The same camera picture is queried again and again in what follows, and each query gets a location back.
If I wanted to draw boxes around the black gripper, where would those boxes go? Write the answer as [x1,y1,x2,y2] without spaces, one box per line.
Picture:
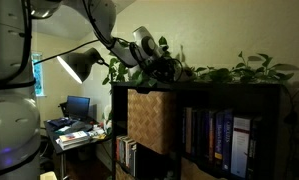
[151,54,177,82]

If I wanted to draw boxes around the tall woven bamboo basket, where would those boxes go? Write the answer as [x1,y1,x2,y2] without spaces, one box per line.
[127,88,177,155]

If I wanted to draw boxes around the black cube shelf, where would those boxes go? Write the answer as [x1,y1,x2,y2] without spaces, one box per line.
[111,80,292,180]

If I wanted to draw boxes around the short woven bamboo basket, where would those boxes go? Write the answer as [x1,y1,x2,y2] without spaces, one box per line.
[180,156,223,180]

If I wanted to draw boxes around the white plant pot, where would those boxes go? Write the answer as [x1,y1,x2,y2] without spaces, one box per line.
[127,63,142,78]

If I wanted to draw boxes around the green pothos plant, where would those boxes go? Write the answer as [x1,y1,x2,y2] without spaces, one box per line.
[101,35,299,141]

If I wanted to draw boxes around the tan spine book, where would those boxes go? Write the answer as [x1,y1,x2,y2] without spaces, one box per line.
[184,106,194,156]

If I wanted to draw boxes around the black spine book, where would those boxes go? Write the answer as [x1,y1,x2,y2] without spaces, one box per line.
[190,109,203,158]

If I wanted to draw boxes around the white flower decoration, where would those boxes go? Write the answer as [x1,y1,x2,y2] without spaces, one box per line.
[102,104,113,135]

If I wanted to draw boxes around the dark navy spine book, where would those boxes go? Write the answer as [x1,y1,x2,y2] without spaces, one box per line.
[200,109,211,160]

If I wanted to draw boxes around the grey desk lamp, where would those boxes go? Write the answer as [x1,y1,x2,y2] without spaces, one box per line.
[56,47,106,85]

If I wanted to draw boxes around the brown spine book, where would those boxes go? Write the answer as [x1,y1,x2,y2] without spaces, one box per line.
[208,109,219,162]

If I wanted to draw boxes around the blue book yellow label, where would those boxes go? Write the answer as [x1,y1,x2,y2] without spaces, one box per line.
[214,110,226,165]

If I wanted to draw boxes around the small colourful desk items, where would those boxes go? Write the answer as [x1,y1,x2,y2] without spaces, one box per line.
[87,124,108,141]

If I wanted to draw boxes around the red spine book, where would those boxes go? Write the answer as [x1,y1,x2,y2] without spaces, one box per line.
[115,134,121,163]

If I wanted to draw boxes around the white spine book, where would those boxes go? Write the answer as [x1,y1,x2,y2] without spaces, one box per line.
[118,134,128,166]

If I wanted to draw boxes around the black computer monitor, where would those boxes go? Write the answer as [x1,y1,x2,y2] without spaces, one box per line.
[65,95,91,122]

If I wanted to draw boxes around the blue book white title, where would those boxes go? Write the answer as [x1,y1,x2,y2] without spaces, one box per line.
[221,108,236,172]

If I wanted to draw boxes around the colourful cover book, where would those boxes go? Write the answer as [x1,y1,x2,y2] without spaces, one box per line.
[58,130,91,144]

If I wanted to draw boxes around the dark blue bag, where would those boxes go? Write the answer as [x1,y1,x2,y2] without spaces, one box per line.
[48,117,77,130]

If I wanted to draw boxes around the thick white book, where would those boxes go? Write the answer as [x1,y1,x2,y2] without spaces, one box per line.
[56,138,93,152]

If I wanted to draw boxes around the black book white print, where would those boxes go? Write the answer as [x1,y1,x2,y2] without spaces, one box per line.
[246,115,265,180]

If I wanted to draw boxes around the dark desk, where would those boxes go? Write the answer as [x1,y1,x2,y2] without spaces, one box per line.
[43,117,113,180]

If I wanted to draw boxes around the pale yellow box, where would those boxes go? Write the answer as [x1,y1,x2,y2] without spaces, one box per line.
[38,170,59,180]

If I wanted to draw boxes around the window with white frame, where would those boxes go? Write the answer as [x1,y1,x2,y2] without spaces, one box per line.
[31,50,46,98]

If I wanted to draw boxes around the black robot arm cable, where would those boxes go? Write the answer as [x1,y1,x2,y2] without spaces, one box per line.
[20,0,185,84]

